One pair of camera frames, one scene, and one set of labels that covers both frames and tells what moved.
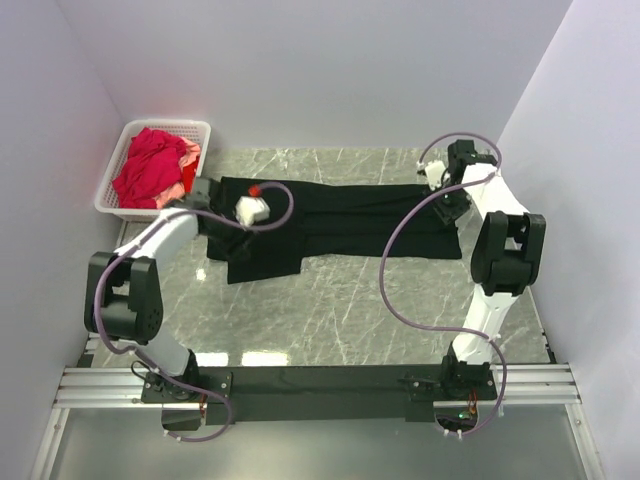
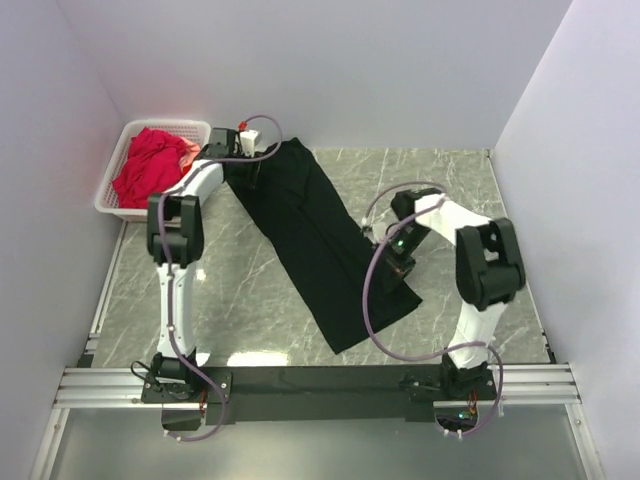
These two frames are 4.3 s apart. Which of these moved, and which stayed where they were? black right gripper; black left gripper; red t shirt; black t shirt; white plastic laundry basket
Moved: black t shirt; black left gripper; black right gripper
Stayed: white plastic laundry basket; red t shirt
